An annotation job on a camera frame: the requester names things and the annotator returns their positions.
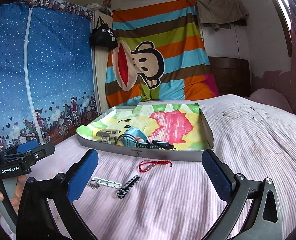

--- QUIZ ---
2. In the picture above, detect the blue kids smartwatch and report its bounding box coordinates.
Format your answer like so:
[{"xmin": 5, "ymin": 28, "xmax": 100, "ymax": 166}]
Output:
[{"xmin": 116, "ymin": 126, "xmax": 175, "ymax": 150}]

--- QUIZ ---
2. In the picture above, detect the dark wooden headboard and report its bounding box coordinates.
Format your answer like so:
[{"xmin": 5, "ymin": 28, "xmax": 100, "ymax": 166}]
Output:
[{"xmin": 209, "ymin": 56, "xmax": 251, "ymax": 97}]

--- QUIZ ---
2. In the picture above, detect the black hanging bag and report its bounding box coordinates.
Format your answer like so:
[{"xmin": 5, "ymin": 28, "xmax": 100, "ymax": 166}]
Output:
[{"xmin": 89, "ymin": 16, "xmax": 118, "ymax": 50}]

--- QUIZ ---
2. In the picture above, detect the blue fabric wardrobe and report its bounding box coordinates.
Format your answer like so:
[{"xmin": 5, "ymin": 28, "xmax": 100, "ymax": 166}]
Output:
[{"xmin": 0, "ymin": 0, "xmax": 98, "ymax": 150}]

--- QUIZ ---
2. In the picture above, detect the red string bead bracelet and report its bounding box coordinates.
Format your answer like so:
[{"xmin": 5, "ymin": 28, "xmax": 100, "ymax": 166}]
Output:
[{"xmin": 138, "ymin": 159, "xmax": 173, "ymax": 173}]

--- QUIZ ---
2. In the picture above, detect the pink pillow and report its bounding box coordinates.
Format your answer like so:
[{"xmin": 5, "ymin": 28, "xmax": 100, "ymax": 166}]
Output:
[{"xmin": 248, "ymin": 88, "xmax": 293, "ymax": 113}]

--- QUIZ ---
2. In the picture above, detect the pink bed sheet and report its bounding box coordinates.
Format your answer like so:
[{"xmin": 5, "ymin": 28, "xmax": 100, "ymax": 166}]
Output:
[{"xmin": 0, "ymin": 94, "xmax": 296, "ymax": 240}]

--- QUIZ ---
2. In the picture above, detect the black white braided bracelet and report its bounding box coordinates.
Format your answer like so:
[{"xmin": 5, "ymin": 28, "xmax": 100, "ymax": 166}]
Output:
[{"xmin": 116, "ymin": 175, "xmax": 141, "ymax": 199}]

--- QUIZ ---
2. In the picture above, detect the striped monkey blanket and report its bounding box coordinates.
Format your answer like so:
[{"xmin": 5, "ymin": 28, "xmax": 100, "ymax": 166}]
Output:
[{"xmin": 105, "ymin": 0, "xmax": 219, "ymax": 107}]

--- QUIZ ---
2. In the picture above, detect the khaki hanging garment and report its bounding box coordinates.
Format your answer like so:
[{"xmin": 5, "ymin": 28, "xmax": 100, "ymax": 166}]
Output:
[{"xmin": 195, "ymin": 0, "xmax": 249, "ymax": 31}]

